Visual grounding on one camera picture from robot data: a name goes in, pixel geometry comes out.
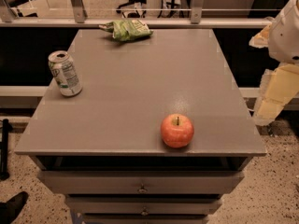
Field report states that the white green 7up can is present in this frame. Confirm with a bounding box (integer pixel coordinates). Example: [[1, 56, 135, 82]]
[[48, 50, 82, 97]]

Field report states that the bottom grey drawer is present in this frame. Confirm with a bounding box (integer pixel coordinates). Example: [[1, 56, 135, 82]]
[[83, 215, 208, 224]]

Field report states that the black shoe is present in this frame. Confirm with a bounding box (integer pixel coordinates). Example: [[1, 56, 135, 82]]
[[0, 191, 29, 224]]

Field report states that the black office chair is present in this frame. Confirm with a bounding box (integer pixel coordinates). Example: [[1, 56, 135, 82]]
[[116, 0, 147, 18]]

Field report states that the black stand leg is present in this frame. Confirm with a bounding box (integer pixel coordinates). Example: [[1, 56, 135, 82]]
[[0, 119, 12, 181]]

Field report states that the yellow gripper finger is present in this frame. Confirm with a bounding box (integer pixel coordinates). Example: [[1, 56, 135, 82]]
[[253, 63, 299, 126], [249, 25, 271, 49]]

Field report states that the top grey drawer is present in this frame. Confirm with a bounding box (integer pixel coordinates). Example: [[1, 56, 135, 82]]
[[38, 171, 244, 195]]

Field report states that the middle grey drawer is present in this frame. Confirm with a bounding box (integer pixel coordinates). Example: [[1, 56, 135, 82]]
[[66, 197, 222, 215]]

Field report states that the grey drawer cabinet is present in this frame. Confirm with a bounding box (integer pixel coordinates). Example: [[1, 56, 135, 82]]
[[13, 28, 268, 224]]

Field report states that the metal glass railing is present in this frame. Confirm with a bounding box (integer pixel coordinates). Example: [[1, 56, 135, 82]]
[[0, 0, 298, 28]]

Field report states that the grey drawer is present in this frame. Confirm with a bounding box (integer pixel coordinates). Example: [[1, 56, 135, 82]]
[[38, 171, 244, 195], [83, 215, 208, 224], [66, 197, 222, 215]]

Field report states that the green chip bag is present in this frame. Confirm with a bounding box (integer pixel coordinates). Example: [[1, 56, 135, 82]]
[[99, 20, 153, 42]]

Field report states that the red apple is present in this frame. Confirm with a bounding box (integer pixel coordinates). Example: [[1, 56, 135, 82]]
[[160, 114, 194, 148]]

